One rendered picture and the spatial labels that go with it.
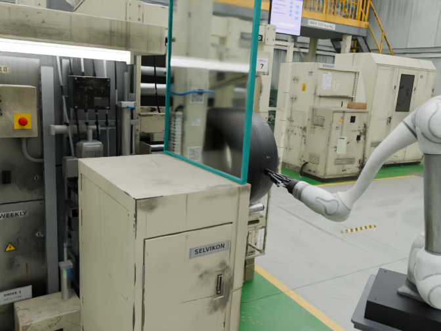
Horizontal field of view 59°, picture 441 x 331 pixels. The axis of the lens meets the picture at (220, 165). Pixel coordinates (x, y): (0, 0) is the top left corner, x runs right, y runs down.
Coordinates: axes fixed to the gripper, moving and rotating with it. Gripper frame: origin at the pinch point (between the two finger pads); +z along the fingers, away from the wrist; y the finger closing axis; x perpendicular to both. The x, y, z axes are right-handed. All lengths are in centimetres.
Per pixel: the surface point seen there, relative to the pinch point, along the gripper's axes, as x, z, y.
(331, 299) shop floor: 117, 11, -102
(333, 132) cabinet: 65, 271, -393
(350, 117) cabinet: 41, 271, -427
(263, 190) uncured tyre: 12.0, 5.9, -3.4
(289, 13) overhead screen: -104, 330, -302
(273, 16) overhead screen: -96, 331, -272
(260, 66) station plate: -47, 56, -29
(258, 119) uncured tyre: -22.9, 18.9, -3.0
